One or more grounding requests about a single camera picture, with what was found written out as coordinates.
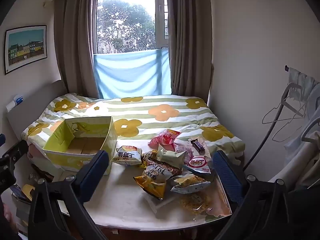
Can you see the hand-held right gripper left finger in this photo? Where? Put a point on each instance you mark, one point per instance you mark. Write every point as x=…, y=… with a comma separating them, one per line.
x=95, y=172

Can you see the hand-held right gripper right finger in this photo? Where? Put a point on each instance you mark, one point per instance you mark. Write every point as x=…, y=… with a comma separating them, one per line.
x=227, y=177

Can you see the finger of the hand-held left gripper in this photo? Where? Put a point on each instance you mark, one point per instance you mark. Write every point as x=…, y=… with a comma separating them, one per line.
x=16, y=151
x=2, y=139

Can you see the yellow-green cardboard box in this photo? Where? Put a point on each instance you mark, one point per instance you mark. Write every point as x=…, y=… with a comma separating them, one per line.
x=82, y=145

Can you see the silver shrimp chip bag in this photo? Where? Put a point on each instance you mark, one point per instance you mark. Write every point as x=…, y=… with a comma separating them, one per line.
x=198, y=162

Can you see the yellow and white chip bag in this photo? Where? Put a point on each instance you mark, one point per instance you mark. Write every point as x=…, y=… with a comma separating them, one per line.
x=126, y=156

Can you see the silver-yellow snack bag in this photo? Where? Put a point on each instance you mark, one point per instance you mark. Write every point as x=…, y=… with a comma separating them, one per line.
x=187, y=181

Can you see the clear noodle snack bag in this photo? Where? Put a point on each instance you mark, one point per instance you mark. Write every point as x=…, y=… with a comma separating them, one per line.
x=195, y=201

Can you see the brown chocolate bar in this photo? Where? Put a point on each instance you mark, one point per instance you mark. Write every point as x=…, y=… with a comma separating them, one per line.
x=197, y=145

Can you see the grey headboard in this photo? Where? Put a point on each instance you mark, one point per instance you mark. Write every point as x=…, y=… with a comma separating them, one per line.
x=37, y=100

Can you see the pale pink snack bag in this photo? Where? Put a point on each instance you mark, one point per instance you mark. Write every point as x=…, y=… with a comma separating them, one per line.
x=181, y=148

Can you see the long brown snack packet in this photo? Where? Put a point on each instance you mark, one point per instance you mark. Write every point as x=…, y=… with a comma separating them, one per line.
x=173, y=171

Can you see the orange-yellow snack bag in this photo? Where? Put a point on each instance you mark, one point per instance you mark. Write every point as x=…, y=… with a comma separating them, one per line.
x=152, y=187

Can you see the white snack bag black print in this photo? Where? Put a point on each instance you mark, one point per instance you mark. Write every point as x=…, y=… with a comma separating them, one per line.
x=156, y=172

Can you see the pale cream snack packet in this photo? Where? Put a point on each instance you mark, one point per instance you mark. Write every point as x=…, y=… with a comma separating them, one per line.
x=170, y=156

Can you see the red and pink snack bag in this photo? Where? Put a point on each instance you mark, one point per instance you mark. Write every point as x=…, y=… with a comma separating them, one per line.
x=163, y=138

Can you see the floral striped blanket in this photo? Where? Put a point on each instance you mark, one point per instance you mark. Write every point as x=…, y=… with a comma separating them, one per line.
x=160, y=112

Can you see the white garment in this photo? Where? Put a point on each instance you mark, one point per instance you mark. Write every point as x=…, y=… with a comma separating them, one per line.
x=310, y=140

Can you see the framed house picture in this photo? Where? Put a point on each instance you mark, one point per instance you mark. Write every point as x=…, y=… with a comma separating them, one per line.
x=25, y=47

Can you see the white plastic hanger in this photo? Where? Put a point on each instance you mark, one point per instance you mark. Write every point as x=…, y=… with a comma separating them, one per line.
x=285, y=95

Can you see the light blue cloth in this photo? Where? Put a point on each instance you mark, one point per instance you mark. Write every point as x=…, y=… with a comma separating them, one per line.
x=130, y=75

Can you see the pale blue hanging garment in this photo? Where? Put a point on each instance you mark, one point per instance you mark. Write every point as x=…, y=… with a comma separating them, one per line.
x=301, y=81

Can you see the brown curtain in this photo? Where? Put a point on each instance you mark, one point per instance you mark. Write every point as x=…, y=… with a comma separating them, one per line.
x=190, y=42
x=75, y=42

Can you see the black clothes rack bar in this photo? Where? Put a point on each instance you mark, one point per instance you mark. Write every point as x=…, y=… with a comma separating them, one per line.
x=287, y=68

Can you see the window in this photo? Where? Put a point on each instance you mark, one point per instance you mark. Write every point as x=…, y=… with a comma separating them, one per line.
x=125, y=22

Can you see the white and blue wall object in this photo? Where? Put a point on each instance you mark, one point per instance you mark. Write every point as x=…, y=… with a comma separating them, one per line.
x=16, y=102

